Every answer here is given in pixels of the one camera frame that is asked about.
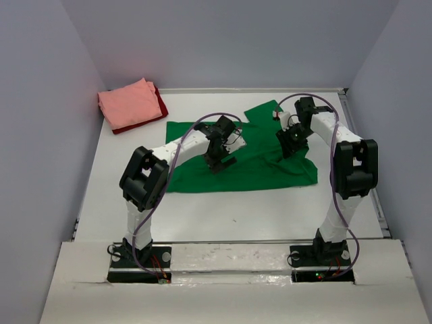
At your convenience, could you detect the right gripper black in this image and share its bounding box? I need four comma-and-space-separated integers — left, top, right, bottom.
275, 124, 314, 159

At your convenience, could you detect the green t shirt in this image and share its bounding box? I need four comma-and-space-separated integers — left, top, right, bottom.
168, 100, 318, 194

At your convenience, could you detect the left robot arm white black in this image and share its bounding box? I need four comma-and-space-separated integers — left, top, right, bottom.
119, 113, 246, 269

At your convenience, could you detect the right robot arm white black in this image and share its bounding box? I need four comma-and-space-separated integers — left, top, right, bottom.
273, 93, 378, 269

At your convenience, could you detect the dark red folded t shirt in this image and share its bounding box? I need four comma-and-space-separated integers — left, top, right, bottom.
112, 87, 169, 135

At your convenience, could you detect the pink folded t shirt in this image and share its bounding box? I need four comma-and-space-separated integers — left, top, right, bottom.
98, 78, 163, 132

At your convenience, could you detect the white cardboard front cover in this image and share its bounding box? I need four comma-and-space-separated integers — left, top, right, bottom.
41, 240, 428, 323

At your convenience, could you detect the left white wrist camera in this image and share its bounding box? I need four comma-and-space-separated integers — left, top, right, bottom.
224, 130, 246, 154

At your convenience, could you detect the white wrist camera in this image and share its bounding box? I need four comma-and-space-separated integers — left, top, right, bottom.
224, 130, 246, 154
273, 110, 296, 131

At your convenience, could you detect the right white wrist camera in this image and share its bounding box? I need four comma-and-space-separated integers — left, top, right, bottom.
273, 110, 296, 131

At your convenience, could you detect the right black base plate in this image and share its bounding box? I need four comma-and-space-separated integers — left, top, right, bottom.
287, 244, 355, 284

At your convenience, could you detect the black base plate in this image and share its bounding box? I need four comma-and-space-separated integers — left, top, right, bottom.
287, 244, 355, 284
107, 244, 172, 284

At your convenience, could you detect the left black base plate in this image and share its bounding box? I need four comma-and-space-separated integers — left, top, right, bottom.
107, 244, 172, 284

